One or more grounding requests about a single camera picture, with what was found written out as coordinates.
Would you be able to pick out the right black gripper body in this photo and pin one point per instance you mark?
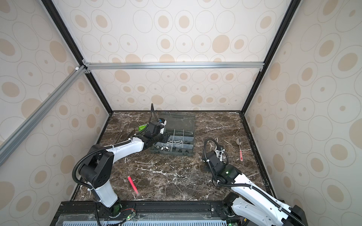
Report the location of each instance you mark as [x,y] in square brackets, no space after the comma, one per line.
[214,176]

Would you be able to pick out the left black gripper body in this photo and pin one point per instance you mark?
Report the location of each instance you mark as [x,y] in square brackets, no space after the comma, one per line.
[160,138]

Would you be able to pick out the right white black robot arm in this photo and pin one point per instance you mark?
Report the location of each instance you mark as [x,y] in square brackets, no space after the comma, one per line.
[248,200]

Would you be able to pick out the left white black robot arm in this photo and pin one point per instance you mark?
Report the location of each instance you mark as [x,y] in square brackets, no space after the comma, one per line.
[94,170]

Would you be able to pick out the green snack packet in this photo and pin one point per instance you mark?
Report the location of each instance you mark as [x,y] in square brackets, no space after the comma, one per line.
[142,127]

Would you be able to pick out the metal tongs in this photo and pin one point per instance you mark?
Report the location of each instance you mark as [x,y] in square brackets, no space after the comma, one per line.
[126,133]

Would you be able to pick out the clear grey compartment organizer box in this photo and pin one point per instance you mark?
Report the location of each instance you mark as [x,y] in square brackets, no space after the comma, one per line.
[181,131]

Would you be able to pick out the pink marker pen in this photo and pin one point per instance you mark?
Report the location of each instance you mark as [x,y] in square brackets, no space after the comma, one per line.
[133,185]

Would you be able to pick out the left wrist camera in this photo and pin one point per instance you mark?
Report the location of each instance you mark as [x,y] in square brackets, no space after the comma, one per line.
[162,123]

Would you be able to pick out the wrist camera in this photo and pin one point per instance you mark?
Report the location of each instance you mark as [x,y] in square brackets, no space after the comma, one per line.
[219,154]
[162,123]

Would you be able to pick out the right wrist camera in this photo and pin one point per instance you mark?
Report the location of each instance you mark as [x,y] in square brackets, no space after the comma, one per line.
[219,154]

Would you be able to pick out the pink handled metal spoon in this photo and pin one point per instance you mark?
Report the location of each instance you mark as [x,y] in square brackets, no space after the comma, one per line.
[240,149]

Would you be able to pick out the aluminium frame bar back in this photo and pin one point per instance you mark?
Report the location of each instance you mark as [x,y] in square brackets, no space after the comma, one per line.
[168,66]

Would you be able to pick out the aluminium frame bar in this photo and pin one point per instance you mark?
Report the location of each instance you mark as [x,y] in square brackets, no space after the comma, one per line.
[18,136]
[168,66]

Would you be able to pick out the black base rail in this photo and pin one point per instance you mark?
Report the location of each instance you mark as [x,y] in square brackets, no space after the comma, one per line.
[148,213]

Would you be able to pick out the aluminium frame bar left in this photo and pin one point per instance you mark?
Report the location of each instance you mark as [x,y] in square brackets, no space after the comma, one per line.
[18,136]

